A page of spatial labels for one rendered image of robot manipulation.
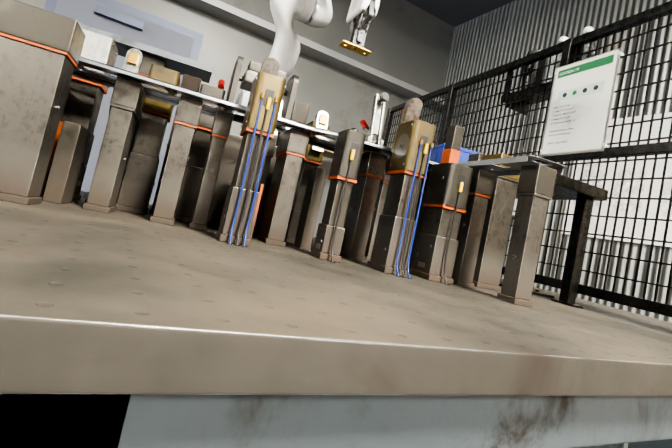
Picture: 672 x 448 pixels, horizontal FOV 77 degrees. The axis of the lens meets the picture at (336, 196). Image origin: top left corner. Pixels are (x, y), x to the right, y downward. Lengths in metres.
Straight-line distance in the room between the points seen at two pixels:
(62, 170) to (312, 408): 0.78
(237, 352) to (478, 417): 0.28
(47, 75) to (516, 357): 0.82
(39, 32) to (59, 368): 0.71
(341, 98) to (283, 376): 4.29
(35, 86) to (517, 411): 0.86
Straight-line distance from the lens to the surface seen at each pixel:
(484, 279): 1.20
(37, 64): 0.91
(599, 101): 1.49
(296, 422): 0.37
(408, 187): 0.95
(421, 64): 5.20
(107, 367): 0.28
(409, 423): 0.43
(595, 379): 0.55
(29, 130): 0.89
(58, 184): 1.02
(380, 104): 1.39
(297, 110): 1.31
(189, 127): 1.01
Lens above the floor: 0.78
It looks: 4 degrees up
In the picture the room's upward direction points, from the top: 12 degrees clockwise
